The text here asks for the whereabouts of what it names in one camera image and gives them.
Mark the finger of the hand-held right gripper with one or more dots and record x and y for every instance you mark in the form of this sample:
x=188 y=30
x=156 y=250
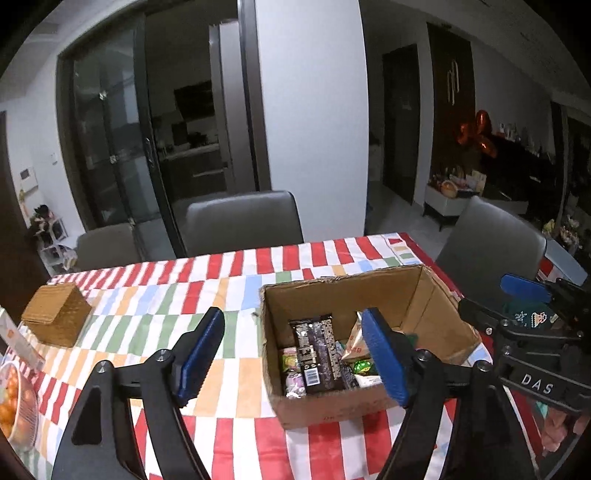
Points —
x=485 y=318
x=521 y=286

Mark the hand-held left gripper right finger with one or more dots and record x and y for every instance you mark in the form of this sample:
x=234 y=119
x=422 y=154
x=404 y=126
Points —
x=383 y=355

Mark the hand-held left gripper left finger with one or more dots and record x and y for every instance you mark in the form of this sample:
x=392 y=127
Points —
x=203 y=350

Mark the green candy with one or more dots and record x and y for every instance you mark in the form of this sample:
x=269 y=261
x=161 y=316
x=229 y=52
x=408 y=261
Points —
x=362 y=367

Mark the white snack packet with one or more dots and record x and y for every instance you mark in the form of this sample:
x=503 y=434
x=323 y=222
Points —
x=369 y=380

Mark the beige snack packet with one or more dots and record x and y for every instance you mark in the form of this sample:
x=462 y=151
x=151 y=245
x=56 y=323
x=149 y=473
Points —
x=355 y=344

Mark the dark snack bar packet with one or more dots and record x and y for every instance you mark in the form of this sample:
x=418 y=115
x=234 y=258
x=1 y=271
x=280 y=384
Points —
x=309 y=350
x=336 y=355

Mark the cardboard box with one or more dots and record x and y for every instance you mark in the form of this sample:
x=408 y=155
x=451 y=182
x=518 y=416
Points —
x=323 y=410

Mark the yellow green snack packet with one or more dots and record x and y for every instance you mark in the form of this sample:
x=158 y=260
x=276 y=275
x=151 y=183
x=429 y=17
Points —
x=290 y=359

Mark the pink candy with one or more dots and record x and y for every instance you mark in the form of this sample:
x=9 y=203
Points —
x=294 y=383

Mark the person's right hand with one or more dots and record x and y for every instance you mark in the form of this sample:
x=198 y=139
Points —
x=561 y=431

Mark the green printed bag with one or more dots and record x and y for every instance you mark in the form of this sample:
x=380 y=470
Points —
x=526 y=318

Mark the grey dining chair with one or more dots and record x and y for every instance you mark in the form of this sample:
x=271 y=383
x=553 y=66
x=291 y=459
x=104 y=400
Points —
x=494 y=249
x=106 y=247
x=244 y=221

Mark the colourful striped tablecloth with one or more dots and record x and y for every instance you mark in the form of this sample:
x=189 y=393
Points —
x=184 y=286

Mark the white low side table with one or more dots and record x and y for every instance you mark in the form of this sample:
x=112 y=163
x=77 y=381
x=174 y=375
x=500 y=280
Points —
x=443 y=205

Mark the dark sideboard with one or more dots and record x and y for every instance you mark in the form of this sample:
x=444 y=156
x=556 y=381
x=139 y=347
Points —
x=517 y=170

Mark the woven tissue box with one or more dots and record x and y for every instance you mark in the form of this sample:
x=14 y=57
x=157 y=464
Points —
x=55 y=318

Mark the orange foil balloon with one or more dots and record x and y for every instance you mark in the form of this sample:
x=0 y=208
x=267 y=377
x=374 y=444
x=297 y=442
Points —
x=480 y=131

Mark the white toy shelf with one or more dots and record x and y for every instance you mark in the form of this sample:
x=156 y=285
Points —
x=53 y=249

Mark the orange and white carton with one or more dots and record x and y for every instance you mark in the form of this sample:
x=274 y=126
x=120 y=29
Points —
x=18 y=339

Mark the glass bowl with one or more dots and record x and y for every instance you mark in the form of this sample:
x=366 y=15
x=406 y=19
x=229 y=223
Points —
x=27 y=429

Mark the pile of oranges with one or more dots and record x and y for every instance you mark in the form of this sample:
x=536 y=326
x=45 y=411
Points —
x=14 y=401

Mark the dark interior door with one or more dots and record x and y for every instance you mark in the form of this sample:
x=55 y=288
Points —
x=401 y=129

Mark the dark wooden wardrobe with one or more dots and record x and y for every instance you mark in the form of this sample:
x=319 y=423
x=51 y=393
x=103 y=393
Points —
x=450 y=101

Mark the glass sliding door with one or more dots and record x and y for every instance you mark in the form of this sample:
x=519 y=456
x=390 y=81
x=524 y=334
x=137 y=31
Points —
x=115 y=138

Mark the white wall intercom panel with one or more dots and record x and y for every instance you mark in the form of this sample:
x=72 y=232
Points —
x=28 y=179

